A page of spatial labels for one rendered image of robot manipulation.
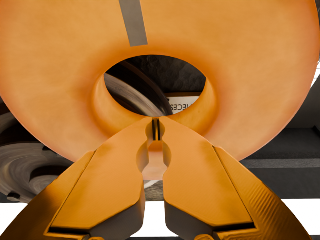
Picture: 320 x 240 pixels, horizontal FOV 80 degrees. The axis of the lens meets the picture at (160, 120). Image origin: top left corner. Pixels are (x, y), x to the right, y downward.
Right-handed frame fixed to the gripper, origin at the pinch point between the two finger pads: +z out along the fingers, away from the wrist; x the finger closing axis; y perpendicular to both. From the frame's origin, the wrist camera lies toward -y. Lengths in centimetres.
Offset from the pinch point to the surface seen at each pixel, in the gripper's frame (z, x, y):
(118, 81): 19.4, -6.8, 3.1
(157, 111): 21.3, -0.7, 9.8
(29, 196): 17.7, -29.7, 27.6
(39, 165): 15.5, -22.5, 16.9
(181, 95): 36.0, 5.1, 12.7
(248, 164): 383, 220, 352
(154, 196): 54, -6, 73
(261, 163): 383, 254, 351
